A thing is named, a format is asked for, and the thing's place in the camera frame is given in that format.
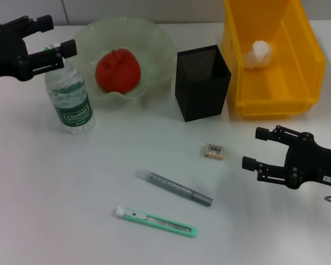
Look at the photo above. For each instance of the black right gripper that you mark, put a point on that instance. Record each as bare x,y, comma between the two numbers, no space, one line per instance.
311,163

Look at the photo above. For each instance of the yellow plastic bin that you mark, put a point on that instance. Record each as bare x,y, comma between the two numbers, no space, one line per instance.
278,91

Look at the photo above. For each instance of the orange toy fruit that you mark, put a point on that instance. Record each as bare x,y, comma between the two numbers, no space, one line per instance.
118,74

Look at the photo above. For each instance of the clear green-label water bottle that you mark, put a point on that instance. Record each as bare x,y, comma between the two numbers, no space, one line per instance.
71,96

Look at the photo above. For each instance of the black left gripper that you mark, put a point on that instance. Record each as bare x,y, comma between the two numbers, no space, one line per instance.
5,52

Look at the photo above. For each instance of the white paper ball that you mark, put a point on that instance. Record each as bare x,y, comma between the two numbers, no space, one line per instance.
258,55

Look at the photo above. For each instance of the beige eraser with barcode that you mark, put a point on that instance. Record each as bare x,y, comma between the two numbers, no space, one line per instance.
214,150

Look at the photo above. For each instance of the green glass fruit plate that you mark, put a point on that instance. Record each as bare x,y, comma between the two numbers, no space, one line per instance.
154,49

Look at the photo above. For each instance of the grey marker pen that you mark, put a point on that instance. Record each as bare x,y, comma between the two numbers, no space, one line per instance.
171,186

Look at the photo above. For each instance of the black mesh pen holder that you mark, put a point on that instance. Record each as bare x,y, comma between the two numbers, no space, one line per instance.
201,96

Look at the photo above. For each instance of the green utility knife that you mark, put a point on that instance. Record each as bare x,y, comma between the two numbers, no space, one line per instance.
154,220

